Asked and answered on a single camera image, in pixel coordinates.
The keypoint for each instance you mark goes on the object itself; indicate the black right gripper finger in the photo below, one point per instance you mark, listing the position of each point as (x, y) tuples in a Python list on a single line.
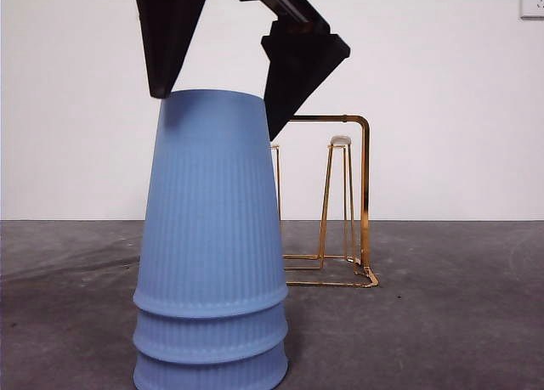
[(170, 33), (297, 75)]

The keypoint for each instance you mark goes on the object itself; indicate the blue ribbed plastic cup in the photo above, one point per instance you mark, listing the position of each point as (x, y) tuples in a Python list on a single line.
[(212, 203), (208, 339), (208, 375)]

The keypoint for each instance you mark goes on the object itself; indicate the white wall socket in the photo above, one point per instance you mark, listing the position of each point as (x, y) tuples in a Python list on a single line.
[(533, 3)]

